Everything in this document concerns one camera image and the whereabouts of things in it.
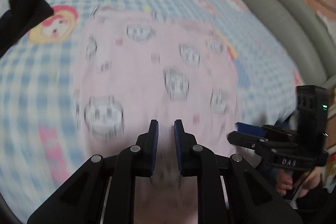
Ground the blue checked printed blanket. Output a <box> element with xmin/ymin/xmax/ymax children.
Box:
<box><xmin>0</xmin><ymin>0</ymin><xmax>307</xmax><ymax>214</ymax></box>

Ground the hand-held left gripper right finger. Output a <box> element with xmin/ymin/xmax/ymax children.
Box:
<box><xmin>174</xmin><ymin>119</ymin><xmax>303</xmax><ymax>224</ymax></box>

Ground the black garment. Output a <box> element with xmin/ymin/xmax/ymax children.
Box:
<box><xmin>0</xmin><ymin>0</ymin><xmax>54</xmax><ymax>56</ymax></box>

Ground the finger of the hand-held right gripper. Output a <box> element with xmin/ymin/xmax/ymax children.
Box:
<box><xmin>236</xmin><ymin>122</ymin><xmax>267</xmax><ymax>136</ymax></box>
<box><xmin>227</xmin><ymin>131</ymin><xmax>264</xmax><ymax>148</ymax></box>

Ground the person's right hand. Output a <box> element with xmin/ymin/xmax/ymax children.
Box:
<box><xmin>276</xmin><ymin>168</ymin><xmax>324</xmax><ymax>198</ymax></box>

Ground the grey padded headboard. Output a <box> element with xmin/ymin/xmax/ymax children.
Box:
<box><xmin>203</xmin><ymin>0</ymin><xmax>336</xmax><ymax>98</ymax></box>

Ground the pink printed pyjama garment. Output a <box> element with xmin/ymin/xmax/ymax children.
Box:
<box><xmin>71</xmin><ymin>5</ymin><xmax>243</xmax><ymax>224</ymax></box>

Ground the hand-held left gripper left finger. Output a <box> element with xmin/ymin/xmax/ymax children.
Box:
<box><xmin>28</xmin><ymin>119</ymin><xmax>160</xmax><ymax>224</ymax></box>

